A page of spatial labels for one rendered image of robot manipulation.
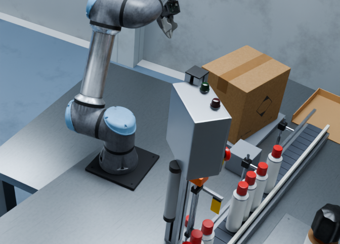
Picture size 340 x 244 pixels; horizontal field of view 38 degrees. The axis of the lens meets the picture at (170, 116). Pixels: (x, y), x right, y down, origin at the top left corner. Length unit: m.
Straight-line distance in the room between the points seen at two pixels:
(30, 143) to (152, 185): 0.53
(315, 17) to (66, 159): 2.14
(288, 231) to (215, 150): 0.63
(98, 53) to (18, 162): 0.53
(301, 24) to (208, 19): 0.69
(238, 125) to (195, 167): 0.80
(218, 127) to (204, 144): 0.06
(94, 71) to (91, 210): 0.49
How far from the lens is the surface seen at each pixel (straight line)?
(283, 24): 3.63
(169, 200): 1.40
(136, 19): 1.78
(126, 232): 1.75
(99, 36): 1.82
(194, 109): 1.20
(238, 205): 1.63
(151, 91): 2.38
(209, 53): 3.92
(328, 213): 1.46
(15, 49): 4.37
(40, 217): 1.80
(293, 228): 1.80
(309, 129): 2.25
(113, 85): 2.40
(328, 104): 2.53
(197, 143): 1.20
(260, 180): 1.69
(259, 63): 2.14
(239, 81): 2.00
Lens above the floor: 2.18
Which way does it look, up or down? 37 degrees down
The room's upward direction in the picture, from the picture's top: 6 degrees clockwise
